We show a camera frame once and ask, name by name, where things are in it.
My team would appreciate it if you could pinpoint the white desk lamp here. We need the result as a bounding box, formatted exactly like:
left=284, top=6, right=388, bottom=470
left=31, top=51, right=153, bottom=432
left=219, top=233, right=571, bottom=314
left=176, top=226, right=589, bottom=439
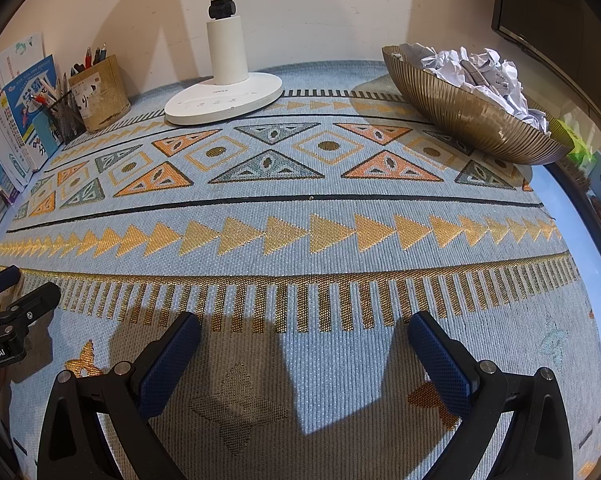
left=164, top=0, right=284, bottom=126

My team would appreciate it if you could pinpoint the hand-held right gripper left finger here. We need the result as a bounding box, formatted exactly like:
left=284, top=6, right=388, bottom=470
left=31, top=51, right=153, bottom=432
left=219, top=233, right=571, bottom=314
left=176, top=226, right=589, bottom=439
left=36, top=311, right=202, bottom=480

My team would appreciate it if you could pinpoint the dark monitor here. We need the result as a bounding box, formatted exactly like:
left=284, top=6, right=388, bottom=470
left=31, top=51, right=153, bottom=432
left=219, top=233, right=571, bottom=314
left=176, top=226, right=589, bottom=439
left=491, top=0, right=601, bottom=127

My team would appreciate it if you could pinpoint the green tissue pack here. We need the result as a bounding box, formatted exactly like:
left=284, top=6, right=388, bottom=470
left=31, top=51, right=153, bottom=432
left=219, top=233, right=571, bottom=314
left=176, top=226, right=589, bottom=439
left=549, top=117, right=601, bottom=171

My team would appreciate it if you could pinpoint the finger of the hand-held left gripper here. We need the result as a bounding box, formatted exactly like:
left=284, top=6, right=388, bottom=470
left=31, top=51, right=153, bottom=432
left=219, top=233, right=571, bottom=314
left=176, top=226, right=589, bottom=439
left=0, top=264, right=22, bottom=300
left=0, top=281, right=62, bottom=334

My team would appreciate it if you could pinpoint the pile of papers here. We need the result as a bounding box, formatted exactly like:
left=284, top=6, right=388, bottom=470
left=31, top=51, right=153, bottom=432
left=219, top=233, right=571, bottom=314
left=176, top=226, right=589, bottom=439
left=399, top=42, right=551, bottom=134

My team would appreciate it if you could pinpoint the wooden pen holder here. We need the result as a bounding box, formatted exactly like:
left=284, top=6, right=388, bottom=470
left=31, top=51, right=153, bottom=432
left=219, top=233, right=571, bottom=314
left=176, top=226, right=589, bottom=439
left=68, top=55, right=132, bottom=134

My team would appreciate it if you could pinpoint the gold ribbed bowl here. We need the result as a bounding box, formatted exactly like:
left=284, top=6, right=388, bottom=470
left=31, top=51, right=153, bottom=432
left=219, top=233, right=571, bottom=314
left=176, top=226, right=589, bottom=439
left=381, top=44, right=576, bottom=166

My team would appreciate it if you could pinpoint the patterned woven mat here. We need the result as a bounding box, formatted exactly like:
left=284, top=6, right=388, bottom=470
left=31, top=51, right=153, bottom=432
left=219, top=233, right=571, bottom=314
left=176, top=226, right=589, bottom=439
left=0, top=57, right=601, bottom=480

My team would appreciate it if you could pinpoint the black mesh pen holder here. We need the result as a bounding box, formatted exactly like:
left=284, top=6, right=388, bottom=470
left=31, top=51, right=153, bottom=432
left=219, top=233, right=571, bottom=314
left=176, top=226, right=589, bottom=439
left=45, top=89, right=88, bottom=144

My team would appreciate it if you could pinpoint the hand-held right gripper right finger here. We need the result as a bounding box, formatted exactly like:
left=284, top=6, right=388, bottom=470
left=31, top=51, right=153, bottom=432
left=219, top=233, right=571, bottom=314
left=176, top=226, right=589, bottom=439
left=407, top=309, right=574, bottom=480

